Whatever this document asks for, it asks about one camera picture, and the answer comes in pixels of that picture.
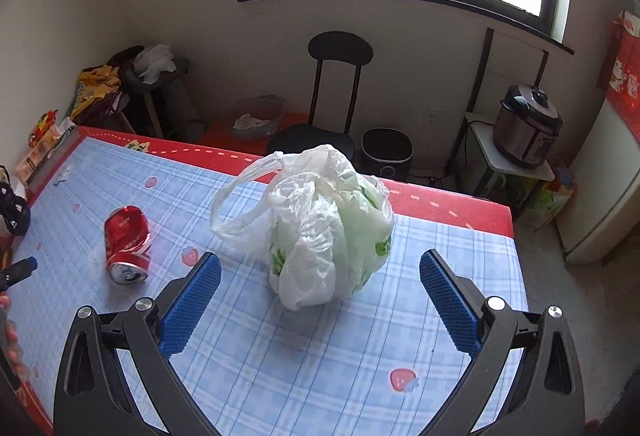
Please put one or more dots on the crushed red can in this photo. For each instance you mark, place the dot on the crushed red can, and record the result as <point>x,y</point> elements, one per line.
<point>125,228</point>

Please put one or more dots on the red floor mat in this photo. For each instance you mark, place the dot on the red floor mat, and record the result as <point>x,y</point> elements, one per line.
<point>295,123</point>

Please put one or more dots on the red orange snack packet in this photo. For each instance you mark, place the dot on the red orange snack packet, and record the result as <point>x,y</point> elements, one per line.
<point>44,125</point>

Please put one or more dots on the black round-back chair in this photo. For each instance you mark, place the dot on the black round-back chair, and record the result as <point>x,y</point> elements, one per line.
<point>340,48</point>

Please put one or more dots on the white refrigerator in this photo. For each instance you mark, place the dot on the white refrigerator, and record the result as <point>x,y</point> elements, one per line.
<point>600,196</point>

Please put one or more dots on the blue plaid tablecloth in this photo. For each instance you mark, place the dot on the blue plaid tablecloth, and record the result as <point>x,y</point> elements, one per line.
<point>300,366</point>

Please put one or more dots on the black rice cooker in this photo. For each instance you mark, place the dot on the black rice cooker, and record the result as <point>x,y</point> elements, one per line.
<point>387,153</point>

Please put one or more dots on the white wall socket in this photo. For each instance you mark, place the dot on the white wall socket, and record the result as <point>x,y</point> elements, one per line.
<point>434,117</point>

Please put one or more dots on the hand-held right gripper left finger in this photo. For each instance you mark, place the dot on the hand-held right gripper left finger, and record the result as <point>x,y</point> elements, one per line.
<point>192,301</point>

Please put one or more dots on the white crumpled cloth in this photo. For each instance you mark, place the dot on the white crumpled cloth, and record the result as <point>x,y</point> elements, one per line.
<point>155,60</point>

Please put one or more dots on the small white table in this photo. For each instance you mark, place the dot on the small white table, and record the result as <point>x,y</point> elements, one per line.
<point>482,140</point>

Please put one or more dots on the silver pressure cooker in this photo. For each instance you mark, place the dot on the silver pressure cooker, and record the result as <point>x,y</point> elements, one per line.
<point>527,125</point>

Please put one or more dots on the white plastic bag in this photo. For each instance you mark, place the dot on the white plastic bag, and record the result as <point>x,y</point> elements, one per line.
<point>310,226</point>

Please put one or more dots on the yellow snack bags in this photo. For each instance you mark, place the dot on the yellow snack bags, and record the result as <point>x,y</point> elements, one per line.
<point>95,88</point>

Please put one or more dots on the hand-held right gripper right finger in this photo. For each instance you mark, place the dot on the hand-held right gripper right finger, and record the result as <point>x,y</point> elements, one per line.
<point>450,301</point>

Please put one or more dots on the pale snack packet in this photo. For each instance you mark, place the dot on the pale snack packet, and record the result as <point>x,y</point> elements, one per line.
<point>42,155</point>

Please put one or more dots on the green printed bag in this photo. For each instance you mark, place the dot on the green printed bag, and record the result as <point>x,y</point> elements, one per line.
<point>547,206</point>

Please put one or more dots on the grey stool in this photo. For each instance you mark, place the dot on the grey stool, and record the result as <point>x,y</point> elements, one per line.
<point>170,95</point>

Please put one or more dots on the small clear plastic wrapper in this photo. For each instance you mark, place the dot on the small clear plastic wrapper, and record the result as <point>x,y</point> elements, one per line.
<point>62,176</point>

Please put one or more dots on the clear plastic basin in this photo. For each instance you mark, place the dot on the clear plastic basin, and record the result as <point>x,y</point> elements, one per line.
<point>257,118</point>

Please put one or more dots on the person's left hand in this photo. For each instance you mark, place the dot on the person's left hand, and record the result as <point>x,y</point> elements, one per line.
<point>7,331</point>

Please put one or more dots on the black folding rack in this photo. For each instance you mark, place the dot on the black folding rack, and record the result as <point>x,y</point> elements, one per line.
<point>487,65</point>

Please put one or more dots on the red paper bag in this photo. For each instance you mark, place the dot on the red paper bag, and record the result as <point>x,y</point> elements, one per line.
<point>625,65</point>

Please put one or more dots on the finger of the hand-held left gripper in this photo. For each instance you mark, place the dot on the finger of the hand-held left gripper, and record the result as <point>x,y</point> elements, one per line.
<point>22,268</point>

